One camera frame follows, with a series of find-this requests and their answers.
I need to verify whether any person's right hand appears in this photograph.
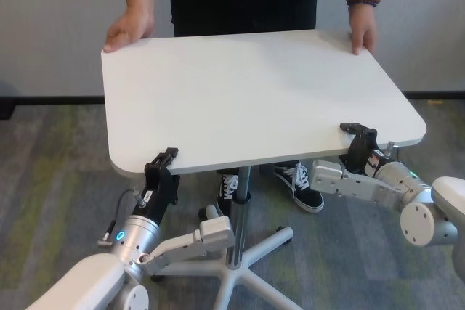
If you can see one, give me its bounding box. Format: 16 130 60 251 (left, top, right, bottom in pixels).
102 7 156 53

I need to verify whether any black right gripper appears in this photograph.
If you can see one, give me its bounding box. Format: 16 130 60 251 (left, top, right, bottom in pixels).
339 123 389 176

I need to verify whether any white rolling pedestal table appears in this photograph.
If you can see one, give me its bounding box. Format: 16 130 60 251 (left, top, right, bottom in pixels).
100 28 428 310

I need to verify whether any person's left hand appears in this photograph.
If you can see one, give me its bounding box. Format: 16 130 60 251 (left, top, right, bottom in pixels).
348 4 379 56

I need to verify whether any dark blue bead bracelet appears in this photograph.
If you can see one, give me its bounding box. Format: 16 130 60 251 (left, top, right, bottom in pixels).
347 0 381 9

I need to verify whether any person's black sneaker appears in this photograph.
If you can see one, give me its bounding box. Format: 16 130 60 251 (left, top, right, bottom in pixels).
217 168 240 216
274 160 325 213

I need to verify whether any person's right black sneaker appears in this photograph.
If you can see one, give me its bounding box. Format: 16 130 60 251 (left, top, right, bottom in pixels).
217 168 240 216

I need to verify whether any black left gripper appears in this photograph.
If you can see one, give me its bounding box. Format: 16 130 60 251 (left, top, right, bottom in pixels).
132 147 181 224

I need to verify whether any right wrist cable plug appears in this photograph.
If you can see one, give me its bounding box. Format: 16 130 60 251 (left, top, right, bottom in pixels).
384 141 400 160

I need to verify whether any person's left black sneaker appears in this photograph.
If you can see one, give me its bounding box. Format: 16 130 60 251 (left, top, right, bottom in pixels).
274 160 325 213

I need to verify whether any small black box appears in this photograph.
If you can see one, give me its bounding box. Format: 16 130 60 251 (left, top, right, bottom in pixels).
0 97 17 121

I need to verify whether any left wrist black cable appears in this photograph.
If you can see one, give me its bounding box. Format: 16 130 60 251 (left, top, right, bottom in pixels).
97 188 145 248

